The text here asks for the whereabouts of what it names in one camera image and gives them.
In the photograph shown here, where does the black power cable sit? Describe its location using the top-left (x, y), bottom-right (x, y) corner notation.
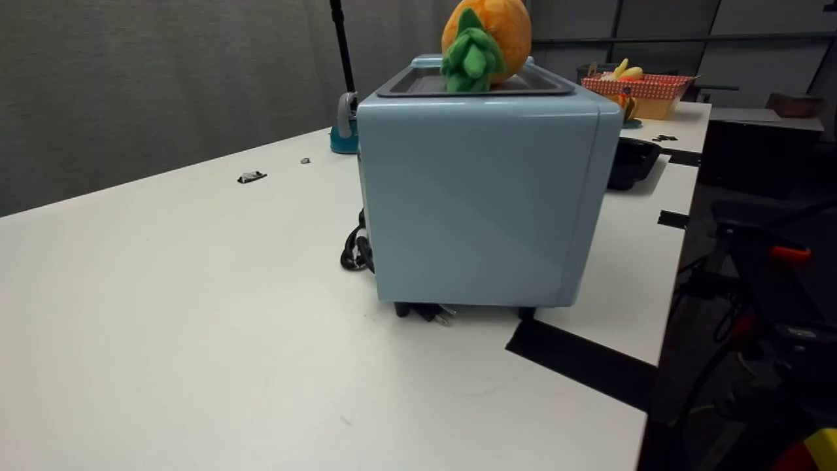
top-left (338, 207), bottom-right (376, 274)

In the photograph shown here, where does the small dark metal clip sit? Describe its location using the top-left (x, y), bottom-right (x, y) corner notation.
top-left (239, 171), bottom-right (266, 185)

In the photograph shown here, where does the light blue toaster oven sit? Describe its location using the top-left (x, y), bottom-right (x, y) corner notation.
top-left (355, 56), bottom-right (622, 309)

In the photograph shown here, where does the dark grey top tray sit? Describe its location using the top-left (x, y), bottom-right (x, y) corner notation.
top-left (379, 66), bottom-right (572, 99)

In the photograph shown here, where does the black tape patch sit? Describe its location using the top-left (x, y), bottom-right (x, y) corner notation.
top-left (507, 319), bottom-right (657, 410)

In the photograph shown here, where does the black vertical stand pole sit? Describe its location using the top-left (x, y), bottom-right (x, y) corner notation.
top-left (329, 0), bottom-right (358, 92)

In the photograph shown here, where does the black plastic tray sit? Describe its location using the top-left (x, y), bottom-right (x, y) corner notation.
top-left (606, 139), bottom-right (663, 192)

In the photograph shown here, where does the orange plush carrot toy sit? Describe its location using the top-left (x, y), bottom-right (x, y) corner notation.
top-left (439, 0), bottom-right (532, 94)

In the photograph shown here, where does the red checkered food basket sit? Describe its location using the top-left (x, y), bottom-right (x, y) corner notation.
top-left (580, 58), bottom-right (694, 121)

